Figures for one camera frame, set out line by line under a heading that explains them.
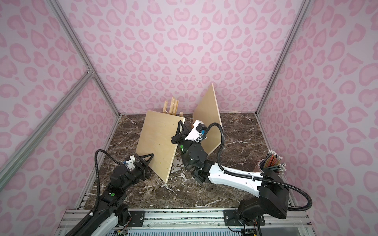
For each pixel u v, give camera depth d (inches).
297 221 28.9
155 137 33.6
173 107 31.6
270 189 16.0
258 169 31.2
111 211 22.3
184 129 23.7
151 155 29.6
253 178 17.1
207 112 36.2
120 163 28.9
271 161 31.6
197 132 22.0
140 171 27.7
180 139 22.8
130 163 29.4
